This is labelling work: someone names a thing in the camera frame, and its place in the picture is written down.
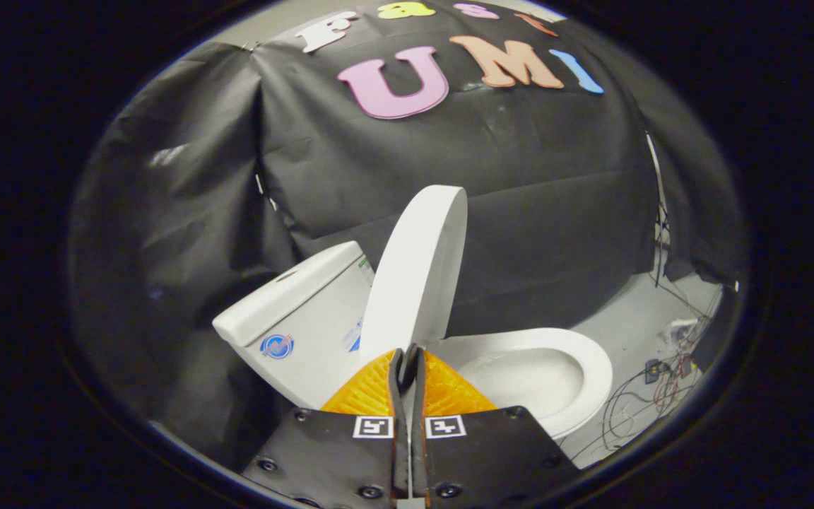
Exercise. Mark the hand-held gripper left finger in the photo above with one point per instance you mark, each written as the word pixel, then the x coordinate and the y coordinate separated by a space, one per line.
pixel 336 452

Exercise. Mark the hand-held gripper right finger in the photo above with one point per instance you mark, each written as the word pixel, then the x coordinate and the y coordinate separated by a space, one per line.
pixel 492 452

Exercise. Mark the white toilet lid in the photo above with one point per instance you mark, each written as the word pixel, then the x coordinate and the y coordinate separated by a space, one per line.
pixel 417 268

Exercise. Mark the white toilet bowl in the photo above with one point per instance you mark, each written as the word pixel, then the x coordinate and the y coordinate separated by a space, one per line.
pixel 520 382

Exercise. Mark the small black power adapter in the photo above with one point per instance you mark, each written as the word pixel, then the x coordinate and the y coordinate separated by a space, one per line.
pixel 652 370

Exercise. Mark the black backdrop cloth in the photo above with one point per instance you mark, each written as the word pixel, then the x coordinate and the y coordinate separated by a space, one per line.
pixel 492 177

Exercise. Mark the thin backdrop stand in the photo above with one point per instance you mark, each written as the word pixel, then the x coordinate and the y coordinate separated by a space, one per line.
pixel 659 205

